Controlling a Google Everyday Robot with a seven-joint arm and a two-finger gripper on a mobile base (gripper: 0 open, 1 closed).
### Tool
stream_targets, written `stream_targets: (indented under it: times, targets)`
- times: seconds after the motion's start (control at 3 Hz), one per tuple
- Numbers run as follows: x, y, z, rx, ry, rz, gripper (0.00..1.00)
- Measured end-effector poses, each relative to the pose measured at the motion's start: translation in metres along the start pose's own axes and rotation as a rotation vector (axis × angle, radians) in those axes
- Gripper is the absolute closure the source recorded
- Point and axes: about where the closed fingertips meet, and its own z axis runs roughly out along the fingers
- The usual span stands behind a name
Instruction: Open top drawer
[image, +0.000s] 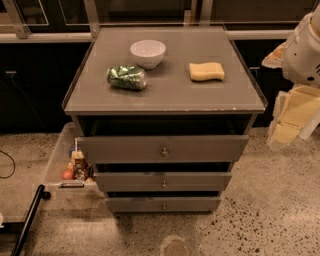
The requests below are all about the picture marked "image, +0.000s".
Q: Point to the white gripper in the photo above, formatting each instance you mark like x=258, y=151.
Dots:
x=301, y=58

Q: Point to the grey top drawer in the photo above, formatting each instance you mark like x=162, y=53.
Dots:
x=162, y=149

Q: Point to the grey drawer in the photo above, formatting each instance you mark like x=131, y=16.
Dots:
x=162, y=181
x=162, y=149
x=162, y=204

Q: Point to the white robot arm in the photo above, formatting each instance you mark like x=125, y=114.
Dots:
x=296, y=112

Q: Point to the grey drawer cabinet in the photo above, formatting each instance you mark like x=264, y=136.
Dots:
x=172, y=104

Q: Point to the grey middle drawer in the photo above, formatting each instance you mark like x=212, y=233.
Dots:
x=162, y=181

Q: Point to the grey bottom drawer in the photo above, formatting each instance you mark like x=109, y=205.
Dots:
x=162, y=204

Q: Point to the yellow sponge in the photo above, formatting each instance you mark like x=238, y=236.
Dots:
x=206, y=71

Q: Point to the white ceramic bowl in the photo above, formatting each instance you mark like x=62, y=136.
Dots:
x=148, y=53

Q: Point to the crushed green soda can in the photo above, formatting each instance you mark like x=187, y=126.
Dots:
x=126, y=77

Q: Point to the metal window railing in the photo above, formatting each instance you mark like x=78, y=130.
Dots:
x=81, y=20

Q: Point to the brown snack package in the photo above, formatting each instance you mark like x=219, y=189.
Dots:
x=80, y=166

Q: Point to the clear plastic storage bin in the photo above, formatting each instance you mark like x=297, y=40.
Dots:
x=67, y=194

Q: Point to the red round fruit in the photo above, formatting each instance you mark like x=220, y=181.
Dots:
x=68, y=175

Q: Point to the black metal bar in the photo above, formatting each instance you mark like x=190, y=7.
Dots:
x=41, y=194

